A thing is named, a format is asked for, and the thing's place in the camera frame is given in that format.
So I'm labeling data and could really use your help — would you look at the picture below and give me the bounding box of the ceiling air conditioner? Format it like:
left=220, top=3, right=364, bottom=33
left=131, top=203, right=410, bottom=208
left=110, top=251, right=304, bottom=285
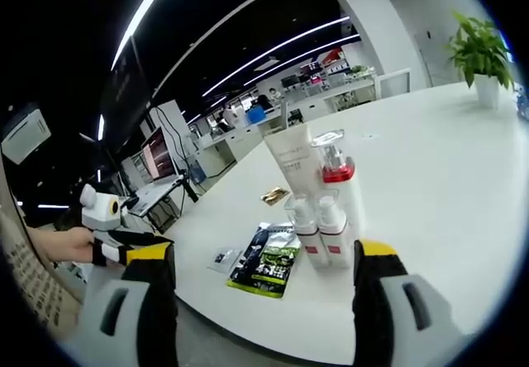
left=0, top=108, right=53, bottom=165

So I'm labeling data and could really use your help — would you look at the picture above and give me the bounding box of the large white skincare pump bottle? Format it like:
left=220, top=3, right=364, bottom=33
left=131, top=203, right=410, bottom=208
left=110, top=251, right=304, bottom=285
left=309, top=129, right=367, bottom=245

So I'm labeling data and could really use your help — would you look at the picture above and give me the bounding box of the white office chair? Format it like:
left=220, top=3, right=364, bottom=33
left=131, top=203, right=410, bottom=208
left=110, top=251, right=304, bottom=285
left=377, top=66, right=413, bottom=100

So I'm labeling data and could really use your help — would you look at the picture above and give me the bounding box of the blue storage bin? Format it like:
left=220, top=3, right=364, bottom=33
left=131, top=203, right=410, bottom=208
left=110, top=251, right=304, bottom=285
left=245, top=107, right=268, bottom=126

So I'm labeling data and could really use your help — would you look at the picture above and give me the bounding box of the white office counter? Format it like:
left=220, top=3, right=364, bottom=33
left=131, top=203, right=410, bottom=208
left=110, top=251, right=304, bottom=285
left=188, top=74, right=380, bottom=179

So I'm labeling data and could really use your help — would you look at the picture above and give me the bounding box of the clear skincare sample sachet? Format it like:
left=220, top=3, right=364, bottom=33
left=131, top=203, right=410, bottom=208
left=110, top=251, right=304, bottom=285
left=206, top=247, right=243, bottom=274

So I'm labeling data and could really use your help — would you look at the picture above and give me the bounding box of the blue printed packet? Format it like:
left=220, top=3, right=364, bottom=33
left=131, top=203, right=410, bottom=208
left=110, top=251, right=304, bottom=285
left=513, top=88, right=529, bottom=118

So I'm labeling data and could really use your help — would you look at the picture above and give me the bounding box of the green black skincare sachet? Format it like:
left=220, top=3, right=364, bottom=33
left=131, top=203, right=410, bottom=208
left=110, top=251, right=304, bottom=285
left=226, top=222, right=303, bottom=300

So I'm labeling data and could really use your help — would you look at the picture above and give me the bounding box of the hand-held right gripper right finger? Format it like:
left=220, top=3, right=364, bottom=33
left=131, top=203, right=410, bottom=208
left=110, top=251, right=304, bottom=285
left=351, top=238, right=467, bottom=367

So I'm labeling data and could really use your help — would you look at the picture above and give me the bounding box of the green potted plant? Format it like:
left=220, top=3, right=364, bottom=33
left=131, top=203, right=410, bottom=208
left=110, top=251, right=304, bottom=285
left=443, top=10, right=516, bottom=110

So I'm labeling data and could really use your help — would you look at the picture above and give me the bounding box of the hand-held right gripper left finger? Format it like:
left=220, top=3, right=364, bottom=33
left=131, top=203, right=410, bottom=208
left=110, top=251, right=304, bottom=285
left=82, top=242, right=179, bottom=367

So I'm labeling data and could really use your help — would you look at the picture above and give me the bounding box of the small white skincare pump bottle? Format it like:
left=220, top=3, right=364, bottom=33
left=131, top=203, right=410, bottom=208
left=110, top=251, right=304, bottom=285
left=284, top=193, right=322, bottom=269
left=312, top=188, right=353, bottom=270

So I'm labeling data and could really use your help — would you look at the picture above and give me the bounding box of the black tripod stand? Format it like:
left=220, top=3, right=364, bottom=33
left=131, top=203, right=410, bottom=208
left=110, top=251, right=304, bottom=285
left=177, top=171, right=200, bottom=203

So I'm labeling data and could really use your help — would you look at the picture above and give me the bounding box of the person's left hand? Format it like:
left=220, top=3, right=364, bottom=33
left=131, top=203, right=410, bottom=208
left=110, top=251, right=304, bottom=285
left=46, top=226, right=96, bottom=265

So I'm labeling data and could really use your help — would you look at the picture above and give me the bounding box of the open laptop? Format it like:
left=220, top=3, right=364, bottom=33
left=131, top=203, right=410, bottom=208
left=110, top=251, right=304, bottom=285
left=131, top=126, right=188, bottom=220

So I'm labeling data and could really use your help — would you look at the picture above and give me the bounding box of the ceiling light strip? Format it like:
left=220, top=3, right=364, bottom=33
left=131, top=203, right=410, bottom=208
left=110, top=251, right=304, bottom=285
left=110, top=0, right=180, bottom=72

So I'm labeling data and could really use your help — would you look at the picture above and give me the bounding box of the person's patterned shirt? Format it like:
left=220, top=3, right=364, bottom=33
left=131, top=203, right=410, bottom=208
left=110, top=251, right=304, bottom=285
left=0, top=208, right=80, bottom=342

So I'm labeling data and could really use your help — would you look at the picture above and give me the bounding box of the gold foil skincare sachet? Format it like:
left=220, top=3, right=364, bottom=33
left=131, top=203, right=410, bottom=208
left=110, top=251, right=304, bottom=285
left=260, top=185, right=291, bottom=207

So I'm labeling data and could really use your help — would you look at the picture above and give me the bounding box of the white skincare tube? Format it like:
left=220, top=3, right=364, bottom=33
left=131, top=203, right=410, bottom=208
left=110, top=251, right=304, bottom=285
left=264, top=126, right=328, bottom=203

